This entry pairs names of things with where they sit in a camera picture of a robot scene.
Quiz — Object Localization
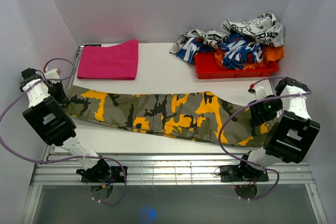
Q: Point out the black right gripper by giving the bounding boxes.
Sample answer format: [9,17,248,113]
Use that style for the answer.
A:
[248,95,284,127]

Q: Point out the camouflage yellow green trousers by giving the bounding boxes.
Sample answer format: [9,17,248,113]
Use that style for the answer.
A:
[61,86,274,147]

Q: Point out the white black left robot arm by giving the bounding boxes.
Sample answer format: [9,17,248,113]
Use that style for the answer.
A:
[20,68,112,183]

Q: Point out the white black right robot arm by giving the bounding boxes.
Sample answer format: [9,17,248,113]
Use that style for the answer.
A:
[237,77,320,180]

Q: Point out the orange trousers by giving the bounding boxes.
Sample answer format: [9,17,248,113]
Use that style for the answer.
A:
[215,45,284,70]

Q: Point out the blue white patterned trousers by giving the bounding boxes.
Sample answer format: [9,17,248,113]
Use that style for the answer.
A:
[176,33,262,66]

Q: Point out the folded pink trousers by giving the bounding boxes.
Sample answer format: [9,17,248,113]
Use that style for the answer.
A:
[77,39,139,80]

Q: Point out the newspaper print trousers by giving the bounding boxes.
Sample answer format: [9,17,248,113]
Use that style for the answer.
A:
[170,12,285,54]

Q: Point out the red plastic tray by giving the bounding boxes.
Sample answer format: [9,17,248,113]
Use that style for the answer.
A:
[195,51,279,79]

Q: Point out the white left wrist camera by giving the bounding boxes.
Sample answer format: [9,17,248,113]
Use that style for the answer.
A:
[44,68,61,84]

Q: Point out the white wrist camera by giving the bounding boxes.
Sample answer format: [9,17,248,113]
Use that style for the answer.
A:
[248,84,266,101]
[44,68,61,84]

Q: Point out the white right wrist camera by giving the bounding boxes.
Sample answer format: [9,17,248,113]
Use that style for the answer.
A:
[248,84,266,101]

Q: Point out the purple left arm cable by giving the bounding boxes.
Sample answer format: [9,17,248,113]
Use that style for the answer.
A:
[0,58,128,206]

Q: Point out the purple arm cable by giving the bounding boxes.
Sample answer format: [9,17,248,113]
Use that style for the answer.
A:
[0,58,128,206]
[217,76,313,201]

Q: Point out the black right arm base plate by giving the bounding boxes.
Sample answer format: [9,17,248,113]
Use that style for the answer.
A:
[219,165,269,182]

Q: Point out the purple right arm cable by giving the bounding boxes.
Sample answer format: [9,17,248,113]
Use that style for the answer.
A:
[217,76,313,201]

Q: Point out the aluminium table frame rail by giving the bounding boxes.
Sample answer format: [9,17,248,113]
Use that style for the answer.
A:
[20,45,329,224]

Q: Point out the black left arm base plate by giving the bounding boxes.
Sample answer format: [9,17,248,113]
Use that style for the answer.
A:
[80,166,128,184]

